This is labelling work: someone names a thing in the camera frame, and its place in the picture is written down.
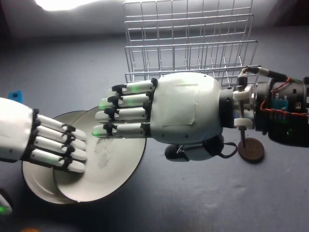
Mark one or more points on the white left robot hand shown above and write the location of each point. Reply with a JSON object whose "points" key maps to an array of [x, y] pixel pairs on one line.
{"points": [[14, 130]]}

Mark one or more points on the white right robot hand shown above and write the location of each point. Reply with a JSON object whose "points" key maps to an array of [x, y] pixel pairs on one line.
{"points": [[183, 108]]}

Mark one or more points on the small blue block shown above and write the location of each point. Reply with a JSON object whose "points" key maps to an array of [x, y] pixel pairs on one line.
{"points": [[15, 96]]}

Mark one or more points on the white plate with dark rim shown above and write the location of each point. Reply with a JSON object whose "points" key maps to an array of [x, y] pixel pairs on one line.
{"points": [[108, 174], [36, 178]]}

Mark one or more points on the orange swirl cookie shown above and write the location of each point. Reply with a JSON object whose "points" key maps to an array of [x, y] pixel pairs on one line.
{"points": [[31, 230]]}

